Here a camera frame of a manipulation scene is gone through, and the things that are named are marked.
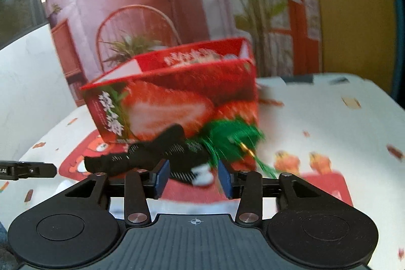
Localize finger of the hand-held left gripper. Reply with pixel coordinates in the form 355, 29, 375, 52
9, 162, 58, 179

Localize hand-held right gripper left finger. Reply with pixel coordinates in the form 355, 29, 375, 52
65, 159, 172, 225

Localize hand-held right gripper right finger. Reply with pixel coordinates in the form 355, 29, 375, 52
218, 159, 323, 225

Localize black patterned sock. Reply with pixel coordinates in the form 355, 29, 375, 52
84, 123, 216, 187

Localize green tassel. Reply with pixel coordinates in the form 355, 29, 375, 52
202, 117, 279, 179

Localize red strawberry print box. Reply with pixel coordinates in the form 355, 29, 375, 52
80, 37, 262, 144

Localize person's blue jeans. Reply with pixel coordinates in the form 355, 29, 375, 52
0, 219, 17, 270

